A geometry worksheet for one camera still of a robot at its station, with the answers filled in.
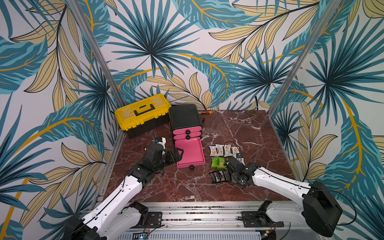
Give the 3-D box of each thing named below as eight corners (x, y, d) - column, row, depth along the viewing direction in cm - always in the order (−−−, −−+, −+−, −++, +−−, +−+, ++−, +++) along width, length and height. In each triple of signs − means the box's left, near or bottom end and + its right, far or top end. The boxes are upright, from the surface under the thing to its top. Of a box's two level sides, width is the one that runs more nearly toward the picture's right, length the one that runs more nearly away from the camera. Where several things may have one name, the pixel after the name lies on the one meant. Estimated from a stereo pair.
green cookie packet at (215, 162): (211, 167, 92) (211, 166, 91) (210, 158, 97) (210, 156, 95) (219, 167, 93) (220, 166, 91) (218, 158, 97) (219, 156, 95)
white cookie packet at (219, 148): (216, 155, 99) (217, 153, 96) (215, 146, 103) (216, 144, 101) (223, 155, 99) (224, 153, 96) (222, 146, 103) (223, 144, 101)
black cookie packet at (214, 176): (210, 182, 87) (210, 180, 85) (209, 173, 91) (210, 171, 88) (217, 182, 88) (218, 180, 85) (217, 173, 91) (217, 171, 88)
